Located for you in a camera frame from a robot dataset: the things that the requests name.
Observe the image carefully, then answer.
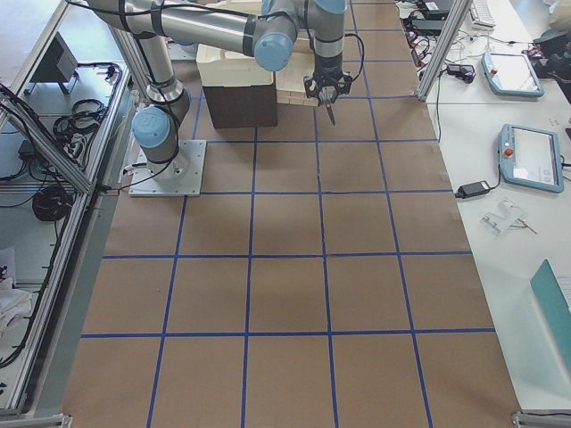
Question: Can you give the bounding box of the dark wooden cabinet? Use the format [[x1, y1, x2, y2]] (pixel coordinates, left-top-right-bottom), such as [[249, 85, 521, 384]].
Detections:
[[203, 83, 277, 129]]

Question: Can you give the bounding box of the blue teach pendant far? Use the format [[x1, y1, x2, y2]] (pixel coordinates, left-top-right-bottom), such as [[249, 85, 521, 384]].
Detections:
[[481, 52, 544, 98]]

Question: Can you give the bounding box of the grey metal box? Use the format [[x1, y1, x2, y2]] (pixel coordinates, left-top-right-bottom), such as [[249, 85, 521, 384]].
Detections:
[[30, 32, 78, 83]]

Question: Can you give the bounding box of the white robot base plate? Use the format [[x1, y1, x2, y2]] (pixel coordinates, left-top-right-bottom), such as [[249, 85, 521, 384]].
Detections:
[[128, 140, 207, 197]]

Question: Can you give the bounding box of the light wooden drawer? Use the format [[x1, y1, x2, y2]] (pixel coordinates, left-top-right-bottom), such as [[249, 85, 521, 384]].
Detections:
[[275, 53, 318, 107]]

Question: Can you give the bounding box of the white plastic storage tray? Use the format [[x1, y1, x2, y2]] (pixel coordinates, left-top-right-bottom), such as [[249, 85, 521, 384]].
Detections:
[[196, 1, 274, 87]]

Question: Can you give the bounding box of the clear acrylic bracket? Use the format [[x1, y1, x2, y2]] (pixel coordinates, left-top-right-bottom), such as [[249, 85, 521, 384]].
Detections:
[[481, 198, 524, 235]]

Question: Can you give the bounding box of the brown paper table cover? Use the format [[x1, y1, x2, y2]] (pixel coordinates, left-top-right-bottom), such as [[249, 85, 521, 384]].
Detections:
[[62, 1, 517, 427]]

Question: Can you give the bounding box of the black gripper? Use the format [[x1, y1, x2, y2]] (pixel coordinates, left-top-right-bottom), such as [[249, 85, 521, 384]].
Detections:
[[303, 72, 352, 105]]

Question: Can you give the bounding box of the small black power adapter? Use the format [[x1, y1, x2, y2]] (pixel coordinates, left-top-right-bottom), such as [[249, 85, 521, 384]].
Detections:
[[455, 180, 491, 199]]

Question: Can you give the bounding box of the aluminium frame post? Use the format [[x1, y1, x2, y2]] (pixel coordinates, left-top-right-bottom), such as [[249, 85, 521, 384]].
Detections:
[[417, 0, 471, 102]]

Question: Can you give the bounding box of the coiled black cable bundle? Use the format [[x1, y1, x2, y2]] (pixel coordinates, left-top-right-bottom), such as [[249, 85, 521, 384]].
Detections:
[[31, 184, 72, 223]]

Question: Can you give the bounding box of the blue teach pendant near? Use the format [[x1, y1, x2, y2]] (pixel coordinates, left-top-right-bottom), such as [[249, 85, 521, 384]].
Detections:
[[498, 124, 564, 193]]

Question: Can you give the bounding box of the blue teach pendant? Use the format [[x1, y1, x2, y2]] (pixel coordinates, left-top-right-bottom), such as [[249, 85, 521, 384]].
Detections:
[[498, 124, 564, 193], [481, 52, 544, 98]]

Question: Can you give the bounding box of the teal notebook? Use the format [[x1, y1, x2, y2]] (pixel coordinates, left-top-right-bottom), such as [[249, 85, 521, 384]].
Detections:
[[530, 259, 570, 367]]

